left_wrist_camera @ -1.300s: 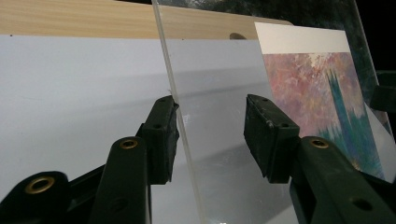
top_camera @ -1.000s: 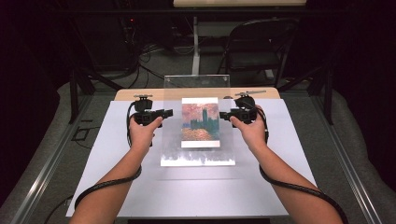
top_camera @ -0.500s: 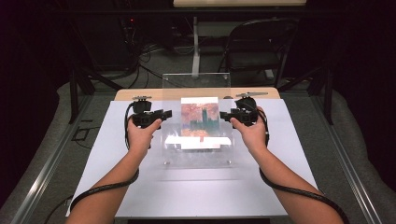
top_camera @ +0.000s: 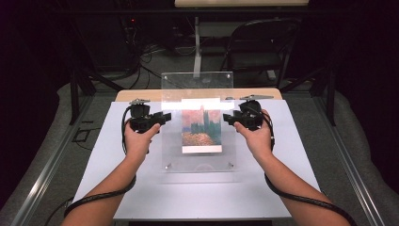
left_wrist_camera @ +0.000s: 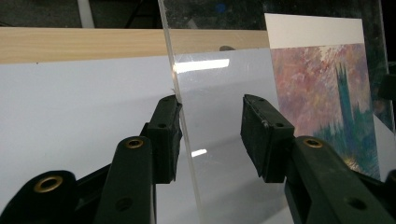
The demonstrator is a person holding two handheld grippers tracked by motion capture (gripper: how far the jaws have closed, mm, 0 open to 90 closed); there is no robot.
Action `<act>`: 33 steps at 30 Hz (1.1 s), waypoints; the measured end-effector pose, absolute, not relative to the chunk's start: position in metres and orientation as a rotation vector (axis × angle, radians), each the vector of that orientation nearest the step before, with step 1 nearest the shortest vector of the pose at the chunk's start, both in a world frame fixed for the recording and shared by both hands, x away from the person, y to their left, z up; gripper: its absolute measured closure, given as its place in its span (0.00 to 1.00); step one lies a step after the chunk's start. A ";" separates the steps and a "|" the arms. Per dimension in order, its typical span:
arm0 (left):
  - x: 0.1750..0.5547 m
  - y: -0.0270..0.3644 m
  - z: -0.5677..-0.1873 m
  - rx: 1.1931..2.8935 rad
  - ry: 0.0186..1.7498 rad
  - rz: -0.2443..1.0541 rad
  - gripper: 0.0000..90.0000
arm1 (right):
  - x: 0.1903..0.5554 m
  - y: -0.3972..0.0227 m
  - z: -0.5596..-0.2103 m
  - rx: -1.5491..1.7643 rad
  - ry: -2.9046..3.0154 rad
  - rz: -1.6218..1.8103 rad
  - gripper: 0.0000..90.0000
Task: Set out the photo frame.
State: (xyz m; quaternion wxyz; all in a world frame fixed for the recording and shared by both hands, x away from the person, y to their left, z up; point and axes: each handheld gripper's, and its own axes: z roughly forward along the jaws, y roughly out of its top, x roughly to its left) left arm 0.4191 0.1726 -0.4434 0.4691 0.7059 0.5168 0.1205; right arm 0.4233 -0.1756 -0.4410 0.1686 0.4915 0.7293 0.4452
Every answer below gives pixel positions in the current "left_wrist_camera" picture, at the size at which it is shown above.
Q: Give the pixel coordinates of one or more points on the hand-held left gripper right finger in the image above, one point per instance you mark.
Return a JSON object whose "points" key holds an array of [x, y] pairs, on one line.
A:
{"points": [[271, 146]]}

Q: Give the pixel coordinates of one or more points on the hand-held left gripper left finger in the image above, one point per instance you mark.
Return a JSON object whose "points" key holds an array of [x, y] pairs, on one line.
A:
{"points": [[163, 140]]}

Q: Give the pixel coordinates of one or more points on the painted picture card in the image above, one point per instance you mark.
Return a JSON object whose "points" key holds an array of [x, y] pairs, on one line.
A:
{"points": [[311, 87]]}

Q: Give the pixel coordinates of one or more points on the clear acrylic picture frame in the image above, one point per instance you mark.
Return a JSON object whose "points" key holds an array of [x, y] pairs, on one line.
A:
{"points": [[218, 93]]}

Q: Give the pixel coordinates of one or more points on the white board sheet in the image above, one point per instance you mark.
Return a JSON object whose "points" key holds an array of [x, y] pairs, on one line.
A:
{"points": [[77, 112]]}

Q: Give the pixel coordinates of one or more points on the dark table grommet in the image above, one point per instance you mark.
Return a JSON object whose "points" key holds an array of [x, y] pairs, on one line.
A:
{"points": [[226, 48]]}

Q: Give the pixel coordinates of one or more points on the wooden table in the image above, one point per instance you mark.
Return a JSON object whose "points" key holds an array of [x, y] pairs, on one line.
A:
{"points": [[77, 43]]}

